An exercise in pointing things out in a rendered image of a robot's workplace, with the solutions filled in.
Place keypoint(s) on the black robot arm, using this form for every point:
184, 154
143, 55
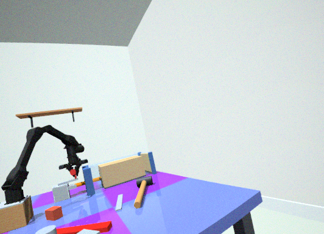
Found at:
15, 180

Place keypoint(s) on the red flat bar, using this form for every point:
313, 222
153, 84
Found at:
102, 227

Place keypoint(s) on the mallet with grey head and wooden handle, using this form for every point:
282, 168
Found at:
142, 182

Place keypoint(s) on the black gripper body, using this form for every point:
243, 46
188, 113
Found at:
72, 160

